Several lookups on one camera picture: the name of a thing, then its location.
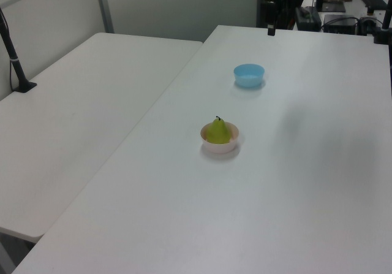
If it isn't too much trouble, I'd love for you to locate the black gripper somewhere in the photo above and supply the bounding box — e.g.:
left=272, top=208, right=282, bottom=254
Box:
left=260, top=1, right=278, bottom=37

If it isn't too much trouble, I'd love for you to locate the green pear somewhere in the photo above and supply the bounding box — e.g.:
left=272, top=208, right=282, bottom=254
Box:
left=205, top=115, right=232, bottom=145

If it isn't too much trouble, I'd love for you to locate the blue bowl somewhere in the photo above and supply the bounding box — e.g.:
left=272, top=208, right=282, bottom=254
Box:
left=233, top=63, right=265, bottom=88

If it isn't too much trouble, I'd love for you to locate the pink bowl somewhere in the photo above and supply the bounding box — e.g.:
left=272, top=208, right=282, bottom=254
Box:
left=200, top=123, right=239, bottom=154

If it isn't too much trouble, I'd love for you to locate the black device with green part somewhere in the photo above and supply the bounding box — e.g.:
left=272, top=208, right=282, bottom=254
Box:
left=295, top=6, right=322, bottom=31

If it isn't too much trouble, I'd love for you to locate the black electronics box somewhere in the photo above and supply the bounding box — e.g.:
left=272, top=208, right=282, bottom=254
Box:
left=322, top=13, right=360, bottom=34

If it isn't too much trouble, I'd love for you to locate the white side table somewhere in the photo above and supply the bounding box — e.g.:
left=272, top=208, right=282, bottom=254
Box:
left=0, top=32, right=204, bottom=238

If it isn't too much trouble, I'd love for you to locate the black clamp camera mount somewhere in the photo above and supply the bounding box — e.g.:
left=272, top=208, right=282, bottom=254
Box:
left=357, top=0, right=392, bottom=45

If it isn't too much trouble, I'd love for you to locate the silver partition post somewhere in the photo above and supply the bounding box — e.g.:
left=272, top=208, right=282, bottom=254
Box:
left=93, top=0, right=115, bottom=34

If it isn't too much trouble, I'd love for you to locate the black camera stand pole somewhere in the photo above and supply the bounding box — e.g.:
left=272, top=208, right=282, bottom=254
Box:
left=0, top=7, right=37, bottom=93

